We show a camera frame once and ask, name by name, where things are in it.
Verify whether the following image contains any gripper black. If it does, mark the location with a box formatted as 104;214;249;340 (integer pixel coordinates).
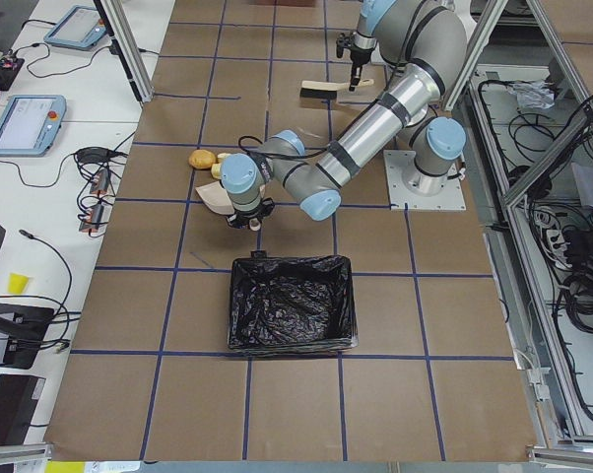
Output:
226;197;275;232
349;45;373;92

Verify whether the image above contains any beige plastic dustpan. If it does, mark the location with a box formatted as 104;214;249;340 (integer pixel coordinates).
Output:
195;181;234;216

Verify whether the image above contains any beige hand brush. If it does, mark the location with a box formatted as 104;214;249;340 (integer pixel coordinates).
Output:
299;79;374;100

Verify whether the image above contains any brown potato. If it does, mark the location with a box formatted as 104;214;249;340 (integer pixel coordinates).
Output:
188;149;218;170

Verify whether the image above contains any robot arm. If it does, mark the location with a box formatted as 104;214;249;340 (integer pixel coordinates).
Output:
344;1;469;96
221;61;441;231

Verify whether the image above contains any black bag lined bin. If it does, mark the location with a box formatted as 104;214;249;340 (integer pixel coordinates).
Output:
228;251;359;356

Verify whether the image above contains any black power adapter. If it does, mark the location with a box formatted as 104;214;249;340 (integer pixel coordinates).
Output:
75;147;110;165

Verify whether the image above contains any teach pendant near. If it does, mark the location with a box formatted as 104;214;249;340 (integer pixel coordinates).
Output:
0;95;67;157

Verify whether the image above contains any teach pendant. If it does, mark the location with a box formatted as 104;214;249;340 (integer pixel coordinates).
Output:
0;95;67;157
43;5;106;50

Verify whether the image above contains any yellow paper cup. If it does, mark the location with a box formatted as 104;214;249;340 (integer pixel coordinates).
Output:
7;272;32;296

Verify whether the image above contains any teach pendant far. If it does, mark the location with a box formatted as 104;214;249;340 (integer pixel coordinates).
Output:
43;5;106;50

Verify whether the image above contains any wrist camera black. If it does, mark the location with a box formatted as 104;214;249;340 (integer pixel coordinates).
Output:
336;33;352;59

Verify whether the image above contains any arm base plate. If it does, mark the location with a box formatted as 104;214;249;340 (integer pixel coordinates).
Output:
383;151;466;212

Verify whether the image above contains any aluminium frame post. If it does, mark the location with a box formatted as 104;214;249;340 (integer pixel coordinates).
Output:
94;0;154;103

